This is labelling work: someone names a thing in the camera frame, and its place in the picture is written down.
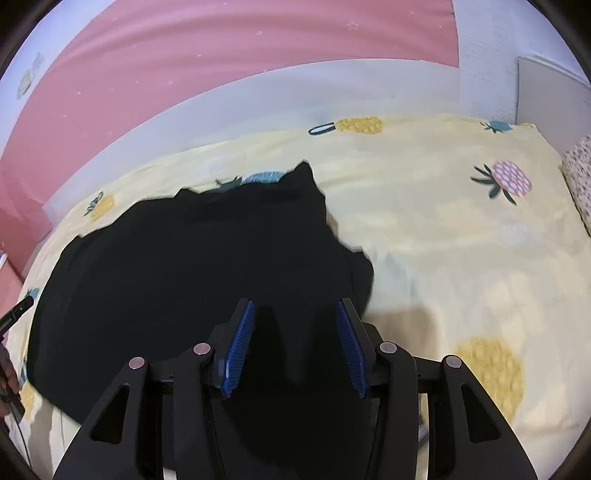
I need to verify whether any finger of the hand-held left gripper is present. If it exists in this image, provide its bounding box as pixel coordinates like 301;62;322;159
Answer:
0;296;34;333

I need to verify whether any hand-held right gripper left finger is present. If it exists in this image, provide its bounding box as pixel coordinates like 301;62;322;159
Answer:
53;298;256;480

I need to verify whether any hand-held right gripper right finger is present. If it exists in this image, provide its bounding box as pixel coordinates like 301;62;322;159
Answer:
335;298;539;480

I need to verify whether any black jacket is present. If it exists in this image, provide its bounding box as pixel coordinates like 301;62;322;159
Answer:
27;159;376;480

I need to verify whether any yellow pineapple print blanket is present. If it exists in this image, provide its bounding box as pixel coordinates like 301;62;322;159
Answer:
9;113;591;480

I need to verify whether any white bed side board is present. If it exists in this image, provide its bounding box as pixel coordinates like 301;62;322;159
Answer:
41;59;462;217

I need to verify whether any floral pillow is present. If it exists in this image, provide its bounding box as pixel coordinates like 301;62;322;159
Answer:
560;135;591;234

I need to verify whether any white headboard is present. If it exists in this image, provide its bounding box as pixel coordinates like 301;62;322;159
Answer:
516;55;591;139

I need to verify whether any pink starred wall cloth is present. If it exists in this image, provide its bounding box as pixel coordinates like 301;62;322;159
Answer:
0;0;460;278

